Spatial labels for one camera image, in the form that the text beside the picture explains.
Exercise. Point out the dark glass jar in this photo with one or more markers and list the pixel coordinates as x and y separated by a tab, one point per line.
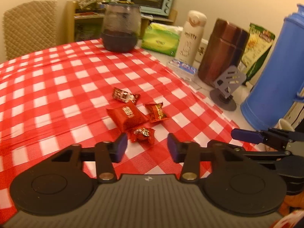
120	28

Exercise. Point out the green yellow flower-print bag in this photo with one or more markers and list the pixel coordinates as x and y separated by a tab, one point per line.
257	47

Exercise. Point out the brown metal canister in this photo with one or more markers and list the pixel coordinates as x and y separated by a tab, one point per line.
220	52

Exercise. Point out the red white checkered tablecloth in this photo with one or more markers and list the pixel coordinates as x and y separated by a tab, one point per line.
59	87

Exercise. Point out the white bunny bottle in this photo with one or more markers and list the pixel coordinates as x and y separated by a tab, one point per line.
190	40

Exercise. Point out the blue white small packet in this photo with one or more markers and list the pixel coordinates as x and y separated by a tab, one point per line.
182	67

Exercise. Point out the person's right hand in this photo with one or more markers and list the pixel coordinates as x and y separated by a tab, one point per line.
294	201

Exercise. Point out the woven chair back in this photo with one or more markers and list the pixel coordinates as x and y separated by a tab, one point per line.
28	28

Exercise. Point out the small red foil candy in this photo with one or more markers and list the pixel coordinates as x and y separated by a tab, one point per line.
141	134

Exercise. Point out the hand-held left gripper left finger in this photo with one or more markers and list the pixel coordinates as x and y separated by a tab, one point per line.
121	147

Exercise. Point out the large red candy packet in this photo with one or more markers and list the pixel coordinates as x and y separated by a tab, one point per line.
127	116

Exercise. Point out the grey phone stand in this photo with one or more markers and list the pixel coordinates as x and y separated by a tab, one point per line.
229	78

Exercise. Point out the green tissue pack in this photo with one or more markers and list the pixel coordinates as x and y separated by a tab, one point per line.
159	40

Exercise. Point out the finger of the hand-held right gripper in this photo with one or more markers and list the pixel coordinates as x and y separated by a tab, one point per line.
266	154
247	135

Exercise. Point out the red gold candy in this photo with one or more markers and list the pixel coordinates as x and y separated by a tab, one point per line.
156	112

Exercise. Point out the blue thermos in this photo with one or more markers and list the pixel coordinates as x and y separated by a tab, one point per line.
273	76

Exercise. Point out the wooden shelf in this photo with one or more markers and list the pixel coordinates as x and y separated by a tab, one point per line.
70	23

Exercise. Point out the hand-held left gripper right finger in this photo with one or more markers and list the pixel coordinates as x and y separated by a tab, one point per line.
173	147

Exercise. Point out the dark red white-print candy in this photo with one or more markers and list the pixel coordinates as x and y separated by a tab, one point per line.
124	95

